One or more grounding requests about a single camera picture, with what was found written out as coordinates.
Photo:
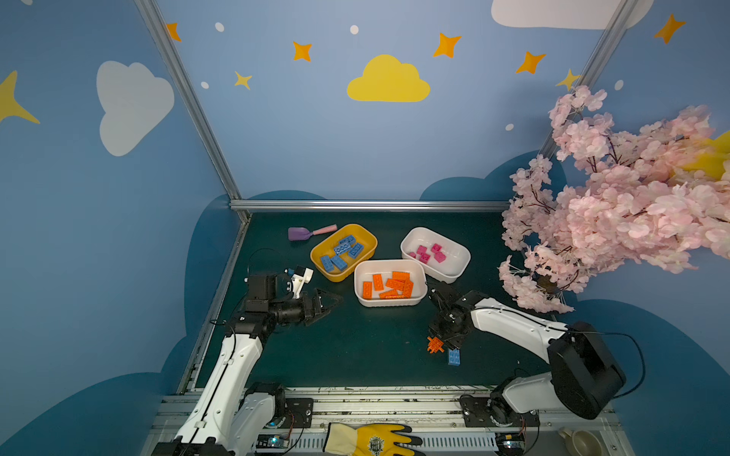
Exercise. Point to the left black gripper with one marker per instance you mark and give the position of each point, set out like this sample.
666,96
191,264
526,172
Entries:
311,307

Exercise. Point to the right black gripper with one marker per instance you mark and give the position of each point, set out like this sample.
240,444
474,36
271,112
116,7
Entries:
448,328

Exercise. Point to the orange lego long assembly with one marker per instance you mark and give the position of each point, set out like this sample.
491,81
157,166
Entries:
435,345

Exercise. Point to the blue lego brick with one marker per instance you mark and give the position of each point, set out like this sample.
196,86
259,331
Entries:
327,264
343,249
347,242
355,250
454,357
339,263

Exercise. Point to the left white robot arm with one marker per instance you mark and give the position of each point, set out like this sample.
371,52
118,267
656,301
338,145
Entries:
229,416

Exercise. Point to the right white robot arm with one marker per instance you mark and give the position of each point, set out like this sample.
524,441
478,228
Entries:
583,375

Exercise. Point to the white rear plastic bin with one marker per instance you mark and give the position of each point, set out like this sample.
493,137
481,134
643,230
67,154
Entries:
448,271

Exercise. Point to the white plastic bin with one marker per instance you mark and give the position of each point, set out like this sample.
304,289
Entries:
366,270
448,271

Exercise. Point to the white front plastic bin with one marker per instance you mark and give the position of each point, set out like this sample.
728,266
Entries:
366,270

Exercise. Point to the purple pink toy spatula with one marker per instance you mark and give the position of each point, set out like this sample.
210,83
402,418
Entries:
303,234

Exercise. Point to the yellow plastic bin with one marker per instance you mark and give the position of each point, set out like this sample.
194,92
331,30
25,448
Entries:
326,248

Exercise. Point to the yellow work glove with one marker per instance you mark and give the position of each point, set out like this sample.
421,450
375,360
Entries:
372,440

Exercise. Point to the circuit board right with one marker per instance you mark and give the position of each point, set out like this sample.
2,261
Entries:
510,444

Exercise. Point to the green circuit board left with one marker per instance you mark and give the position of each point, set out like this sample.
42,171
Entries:
272,442

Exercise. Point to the beige ceramic cup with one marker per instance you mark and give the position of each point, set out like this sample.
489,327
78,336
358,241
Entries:
581,443

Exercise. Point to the pink cherry blossom tree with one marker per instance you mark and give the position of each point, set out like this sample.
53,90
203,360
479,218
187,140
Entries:
650,197

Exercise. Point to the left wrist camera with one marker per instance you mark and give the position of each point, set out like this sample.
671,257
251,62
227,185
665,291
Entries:
298,277

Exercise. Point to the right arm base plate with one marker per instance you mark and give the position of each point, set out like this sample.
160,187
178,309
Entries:
484,412

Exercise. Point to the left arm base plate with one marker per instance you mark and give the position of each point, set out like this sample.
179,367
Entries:
298,413

